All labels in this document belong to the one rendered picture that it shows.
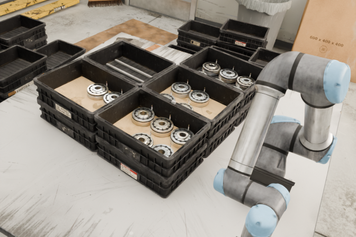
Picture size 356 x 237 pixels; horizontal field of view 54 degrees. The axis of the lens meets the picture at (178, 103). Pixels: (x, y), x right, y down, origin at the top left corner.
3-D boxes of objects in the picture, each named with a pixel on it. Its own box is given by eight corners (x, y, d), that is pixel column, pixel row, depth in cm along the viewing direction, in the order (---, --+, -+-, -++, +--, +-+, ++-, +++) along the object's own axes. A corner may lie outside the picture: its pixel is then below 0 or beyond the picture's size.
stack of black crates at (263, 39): (261, 72, 346) (273, 28, 320) (251, 87, 321) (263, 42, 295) (221, 59, 360) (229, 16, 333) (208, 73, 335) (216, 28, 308)
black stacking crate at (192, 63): (265, 89, 196) (269, 71, 189) (240, 112, 176) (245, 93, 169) (205, 63, 213) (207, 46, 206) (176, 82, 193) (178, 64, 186)
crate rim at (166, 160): (211, 127, 149) (212, 122, 148) (169, 166, 129) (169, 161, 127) (140, 90, 167) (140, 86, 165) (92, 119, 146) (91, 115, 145)
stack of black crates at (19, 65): (26, 94, 282) (16, 44, 256) (55, 107, 273) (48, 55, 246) (-17, 120, 253) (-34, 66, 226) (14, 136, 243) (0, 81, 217)
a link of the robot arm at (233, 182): (263, 38, 106) (205, 190, 106) (299, 46, 101) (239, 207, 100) (272, 51, 117) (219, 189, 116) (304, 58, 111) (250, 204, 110)
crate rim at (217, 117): (244, 97, 170) (245, 93, 168) (211, 127, 149) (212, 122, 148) (177, 67, 187) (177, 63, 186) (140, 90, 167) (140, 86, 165)
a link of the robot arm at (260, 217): (284, 210, 93) (271, 233, 87) (273, 235, 100) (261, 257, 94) (256, 196, 97) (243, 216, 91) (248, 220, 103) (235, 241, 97)
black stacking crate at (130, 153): (207, 144, 155) (211, 124, 148) (167, 183, 135) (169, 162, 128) (139, 107, 172) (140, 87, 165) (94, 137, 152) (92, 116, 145)
